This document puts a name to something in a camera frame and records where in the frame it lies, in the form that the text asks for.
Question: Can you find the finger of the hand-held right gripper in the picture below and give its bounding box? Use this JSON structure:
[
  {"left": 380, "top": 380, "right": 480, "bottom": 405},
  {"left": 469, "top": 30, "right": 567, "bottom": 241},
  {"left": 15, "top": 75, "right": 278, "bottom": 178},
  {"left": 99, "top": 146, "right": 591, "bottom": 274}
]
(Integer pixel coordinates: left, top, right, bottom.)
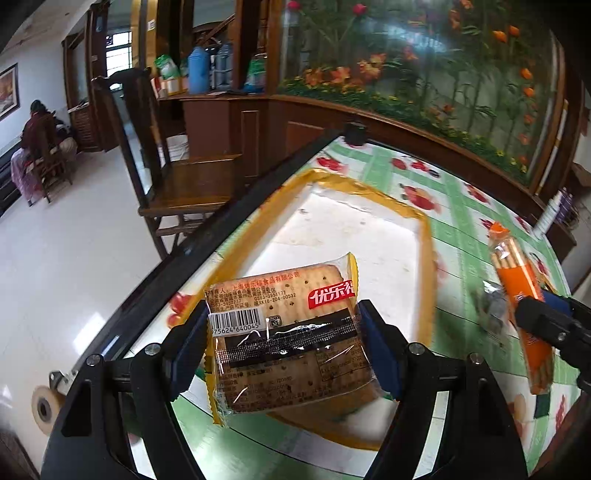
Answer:
[
  {"left": 541, "top": 290, "right": 591, "bottom": 326},
  {"left": 515, "top": 298, "right": 591, "bottom": 358}
]

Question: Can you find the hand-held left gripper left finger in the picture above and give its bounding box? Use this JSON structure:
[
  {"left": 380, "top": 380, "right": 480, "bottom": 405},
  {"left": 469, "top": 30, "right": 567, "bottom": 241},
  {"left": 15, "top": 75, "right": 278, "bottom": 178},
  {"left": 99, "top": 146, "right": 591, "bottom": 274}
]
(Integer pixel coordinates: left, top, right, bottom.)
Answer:
[{"left": 41, "top": 302, "right": 213, "bottom": 480}]

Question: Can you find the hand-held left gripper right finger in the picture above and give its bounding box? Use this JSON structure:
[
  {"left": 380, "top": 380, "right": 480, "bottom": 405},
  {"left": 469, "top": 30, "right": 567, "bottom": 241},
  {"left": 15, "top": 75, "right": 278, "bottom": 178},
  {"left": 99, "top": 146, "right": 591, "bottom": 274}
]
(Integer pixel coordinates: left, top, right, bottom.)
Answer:
[{"left": 358, "top": 299, "right": 529, "bottom": 480}]

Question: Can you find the orange biscuit stick packet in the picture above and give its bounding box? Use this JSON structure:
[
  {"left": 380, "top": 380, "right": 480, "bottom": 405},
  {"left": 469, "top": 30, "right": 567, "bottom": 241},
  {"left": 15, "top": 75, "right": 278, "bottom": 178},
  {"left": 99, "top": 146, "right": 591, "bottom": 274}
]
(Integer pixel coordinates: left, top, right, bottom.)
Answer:
[{"left": 488, "top": 222, "right": 555, "bottom": 395}]

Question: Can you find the clear yellow-edged cracker packet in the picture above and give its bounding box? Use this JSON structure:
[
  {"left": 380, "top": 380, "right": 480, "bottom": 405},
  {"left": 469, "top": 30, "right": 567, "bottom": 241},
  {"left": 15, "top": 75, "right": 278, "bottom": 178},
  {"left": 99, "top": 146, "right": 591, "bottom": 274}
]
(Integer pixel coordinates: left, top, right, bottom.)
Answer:
[{"left": 203, "top": 251, "right": 393, "bottom": 425}]

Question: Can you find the yellow rimmed tray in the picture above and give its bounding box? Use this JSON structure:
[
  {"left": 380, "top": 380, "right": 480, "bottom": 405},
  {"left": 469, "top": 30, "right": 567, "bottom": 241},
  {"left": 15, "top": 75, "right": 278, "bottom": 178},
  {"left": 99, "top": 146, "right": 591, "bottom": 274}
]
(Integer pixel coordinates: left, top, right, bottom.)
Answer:
[{"left": 182, "top": 167, "right": 439, "bottom": 450}]

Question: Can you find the small grey wrapped snack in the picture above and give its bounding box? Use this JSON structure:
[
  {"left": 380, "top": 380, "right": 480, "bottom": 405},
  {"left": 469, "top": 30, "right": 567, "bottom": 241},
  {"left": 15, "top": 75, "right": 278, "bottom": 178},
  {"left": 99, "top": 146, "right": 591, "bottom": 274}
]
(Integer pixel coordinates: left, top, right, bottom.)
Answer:
[{"left": 475, "top": 279, "right": 513, "bottom": 344}]

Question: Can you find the white spray bottle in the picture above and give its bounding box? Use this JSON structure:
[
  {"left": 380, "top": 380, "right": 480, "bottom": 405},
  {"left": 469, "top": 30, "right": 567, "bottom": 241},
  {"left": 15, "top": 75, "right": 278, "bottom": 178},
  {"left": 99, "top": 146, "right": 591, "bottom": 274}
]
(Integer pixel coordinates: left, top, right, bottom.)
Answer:
[{"left": 533, "top": 191, "right": 566, "bottom": 241}]

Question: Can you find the purple striped container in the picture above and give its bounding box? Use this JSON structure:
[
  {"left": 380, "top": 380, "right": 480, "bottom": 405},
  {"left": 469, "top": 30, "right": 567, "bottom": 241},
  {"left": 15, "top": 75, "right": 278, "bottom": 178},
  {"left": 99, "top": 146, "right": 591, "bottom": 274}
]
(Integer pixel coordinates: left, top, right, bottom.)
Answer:
[{"left": 556, "top": 187, "right": 579, "bottom": 227}]

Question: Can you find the fruit print tablecloth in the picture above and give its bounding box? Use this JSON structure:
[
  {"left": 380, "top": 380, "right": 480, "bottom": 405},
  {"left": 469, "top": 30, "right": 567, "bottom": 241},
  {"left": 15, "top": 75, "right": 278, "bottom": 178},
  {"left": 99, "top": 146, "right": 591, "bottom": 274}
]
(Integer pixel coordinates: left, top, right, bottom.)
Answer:
[{"left": 124, "top": 138, "right": 583, "bottom": 480}]

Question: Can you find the tape roll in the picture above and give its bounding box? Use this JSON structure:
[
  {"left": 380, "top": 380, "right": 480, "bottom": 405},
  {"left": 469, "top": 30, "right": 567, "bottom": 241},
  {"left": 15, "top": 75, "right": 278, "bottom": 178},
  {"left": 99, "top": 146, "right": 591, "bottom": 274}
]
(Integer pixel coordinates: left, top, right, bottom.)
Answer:
[{"left": 31, "top": 385, "right": 68, "bottom": 437}]

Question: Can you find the dark wooden chair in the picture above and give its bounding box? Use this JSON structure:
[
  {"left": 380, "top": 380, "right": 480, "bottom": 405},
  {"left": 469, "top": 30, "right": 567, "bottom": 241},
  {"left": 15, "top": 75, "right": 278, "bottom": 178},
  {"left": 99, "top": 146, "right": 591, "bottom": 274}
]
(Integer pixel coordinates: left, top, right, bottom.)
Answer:
[{"left": 91, "top": 67, "right": 245, "bottom": 259}]

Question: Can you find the wooden cabinet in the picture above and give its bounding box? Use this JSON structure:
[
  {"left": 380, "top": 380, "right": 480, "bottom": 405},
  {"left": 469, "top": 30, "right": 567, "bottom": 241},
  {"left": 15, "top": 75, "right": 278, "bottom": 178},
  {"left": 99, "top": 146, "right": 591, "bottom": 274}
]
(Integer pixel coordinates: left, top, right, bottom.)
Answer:
[{"left": 157, "top": 90, "right": 354, "bottom": 178}]

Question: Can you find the wooden slat-back chair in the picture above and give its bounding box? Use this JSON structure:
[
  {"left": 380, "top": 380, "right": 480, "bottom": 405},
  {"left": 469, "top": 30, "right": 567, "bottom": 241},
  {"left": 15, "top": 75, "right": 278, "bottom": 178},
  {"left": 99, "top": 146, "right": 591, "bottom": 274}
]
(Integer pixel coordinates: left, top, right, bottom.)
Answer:
[{"left": 28, "top": 115, "right": 75, "bottom": 204}]

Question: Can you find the flower print glass panel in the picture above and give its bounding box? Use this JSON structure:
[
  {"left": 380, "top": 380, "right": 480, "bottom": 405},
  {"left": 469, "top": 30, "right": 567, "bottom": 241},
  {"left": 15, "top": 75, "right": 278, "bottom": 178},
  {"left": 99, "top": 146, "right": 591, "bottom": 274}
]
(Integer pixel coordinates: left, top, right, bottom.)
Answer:
[{"left": 277, "top": 0, "right": 566, "bottom": 185}]

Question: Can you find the wooden door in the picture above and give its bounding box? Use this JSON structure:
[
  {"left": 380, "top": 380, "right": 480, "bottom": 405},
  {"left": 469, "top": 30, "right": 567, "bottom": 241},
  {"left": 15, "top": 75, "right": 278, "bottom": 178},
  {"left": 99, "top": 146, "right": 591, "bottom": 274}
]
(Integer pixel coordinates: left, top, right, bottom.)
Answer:
[{"left": 62, "top": 0, "right": 112, "bottom": 153}]

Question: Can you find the green and white packet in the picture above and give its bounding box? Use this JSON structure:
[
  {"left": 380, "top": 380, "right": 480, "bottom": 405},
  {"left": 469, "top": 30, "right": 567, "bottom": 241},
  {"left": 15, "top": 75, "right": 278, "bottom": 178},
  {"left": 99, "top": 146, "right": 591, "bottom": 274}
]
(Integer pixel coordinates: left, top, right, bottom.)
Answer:
[
  {"left": 245, "top": 53, "right": 269, "bottom": 93},
  {"left": 154, "top": 54, "right": 182, "bottom": 95}
]

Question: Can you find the blue plastic bottle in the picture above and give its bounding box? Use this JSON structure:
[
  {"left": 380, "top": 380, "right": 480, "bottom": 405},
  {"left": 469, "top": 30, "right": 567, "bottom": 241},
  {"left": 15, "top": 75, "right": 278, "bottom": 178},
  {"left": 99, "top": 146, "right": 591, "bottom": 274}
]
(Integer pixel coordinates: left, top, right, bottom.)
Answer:
[{"left": 187, "top": 46, "right": 211, "bottom": 93}]

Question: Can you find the framed wall picture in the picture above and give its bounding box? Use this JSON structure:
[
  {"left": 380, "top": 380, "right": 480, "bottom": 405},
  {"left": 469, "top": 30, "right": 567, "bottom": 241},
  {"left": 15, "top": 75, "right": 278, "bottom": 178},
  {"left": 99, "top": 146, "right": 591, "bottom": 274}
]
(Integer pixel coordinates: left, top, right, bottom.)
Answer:
[{"left": 0, "top": 63, "right": 20, "bottom": 121}]

